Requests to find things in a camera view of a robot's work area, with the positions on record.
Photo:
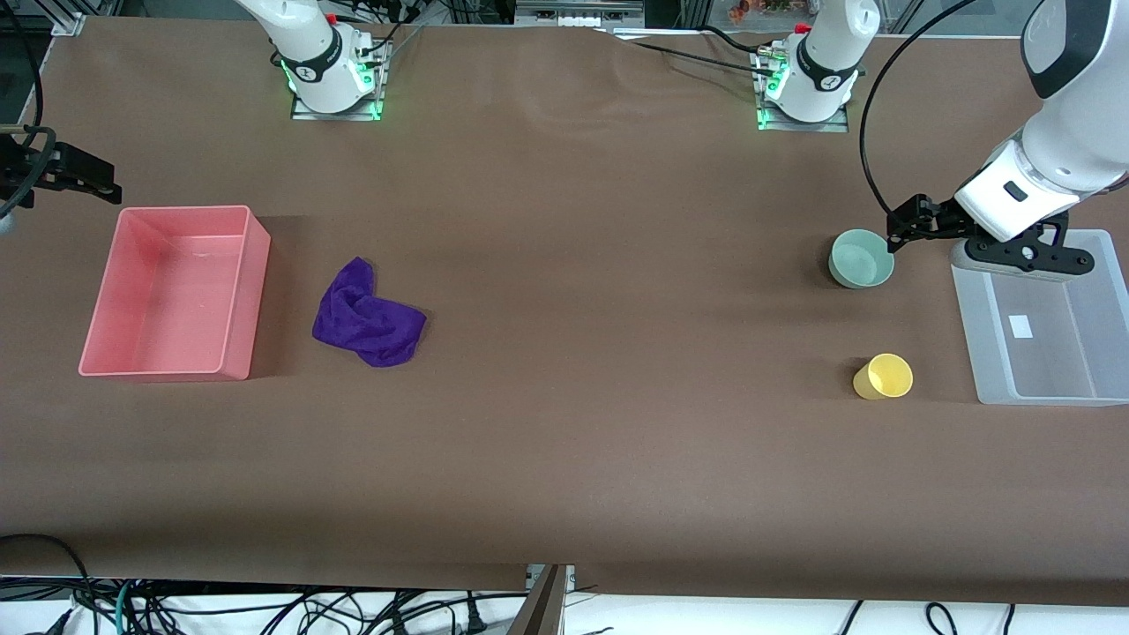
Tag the grey electronics box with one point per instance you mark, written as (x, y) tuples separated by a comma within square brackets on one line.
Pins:
[(578, 12)]

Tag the clear plastic bin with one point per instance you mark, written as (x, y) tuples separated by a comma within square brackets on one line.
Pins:
[(1050, 370)]

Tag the yellow plastic cup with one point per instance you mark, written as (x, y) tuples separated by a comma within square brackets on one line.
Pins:
[(886, 377)]

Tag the pale green bowl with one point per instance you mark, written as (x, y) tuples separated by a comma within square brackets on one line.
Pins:
[(860, 265)]

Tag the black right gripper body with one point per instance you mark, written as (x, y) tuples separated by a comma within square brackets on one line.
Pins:
[(22, 170)]

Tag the purple cloth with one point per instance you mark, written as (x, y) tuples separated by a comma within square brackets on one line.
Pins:
[(366, 322)]

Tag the brown grey support post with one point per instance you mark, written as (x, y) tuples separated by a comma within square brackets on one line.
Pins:
[(540, 608)]

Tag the brown table cover sheet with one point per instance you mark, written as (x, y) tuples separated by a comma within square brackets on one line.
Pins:
[(564, 309)]

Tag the aluminium corner bracket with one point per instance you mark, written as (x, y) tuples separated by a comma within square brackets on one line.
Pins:
[(69, 24)]

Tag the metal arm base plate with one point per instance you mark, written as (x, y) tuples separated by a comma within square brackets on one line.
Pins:
[(829, 127), (353, 115)]

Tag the colourful background items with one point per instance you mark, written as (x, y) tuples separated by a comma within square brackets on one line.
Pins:
[(758, 9)]

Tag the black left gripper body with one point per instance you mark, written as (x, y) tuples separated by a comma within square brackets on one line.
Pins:
[(938, 218)]

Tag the white label sticker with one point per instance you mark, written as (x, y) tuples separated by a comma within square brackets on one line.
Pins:
[(1020, 326)]

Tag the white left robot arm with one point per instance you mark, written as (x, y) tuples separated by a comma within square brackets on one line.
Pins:
[(1076, 132)]

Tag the pink plastic bin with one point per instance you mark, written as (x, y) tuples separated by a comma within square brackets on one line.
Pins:
[(132, 335)]

